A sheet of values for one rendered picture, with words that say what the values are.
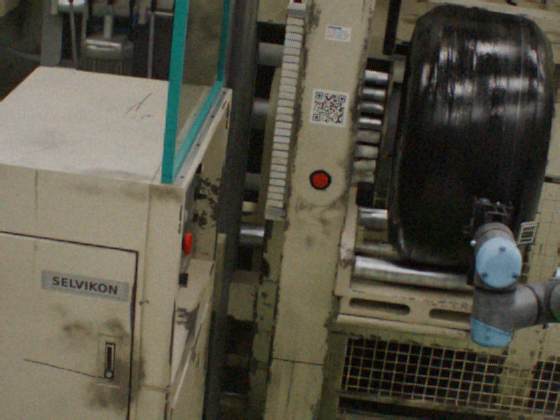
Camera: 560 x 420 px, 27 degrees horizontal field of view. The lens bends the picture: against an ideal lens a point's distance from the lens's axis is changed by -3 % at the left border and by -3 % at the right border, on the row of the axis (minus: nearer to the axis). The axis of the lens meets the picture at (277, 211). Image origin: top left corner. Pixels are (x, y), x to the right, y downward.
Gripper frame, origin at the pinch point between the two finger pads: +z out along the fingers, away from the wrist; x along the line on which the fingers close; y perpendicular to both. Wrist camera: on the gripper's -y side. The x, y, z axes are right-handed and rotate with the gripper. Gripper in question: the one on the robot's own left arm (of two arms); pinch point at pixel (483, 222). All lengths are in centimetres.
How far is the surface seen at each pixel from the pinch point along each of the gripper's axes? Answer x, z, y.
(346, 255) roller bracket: 25.6, 10.6, -13.7
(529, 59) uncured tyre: -5.2, 9.3, 31.9
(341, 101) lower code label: 30.8, 18.0, 16.5
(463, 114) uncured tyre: 7.0, 1.1, 20.4
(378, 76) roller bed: 23, 59, 16
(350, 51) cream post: 30.3, 16.8, 27.3
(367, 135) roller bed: 24, 61, 1
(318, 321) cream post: 29, 24, -34
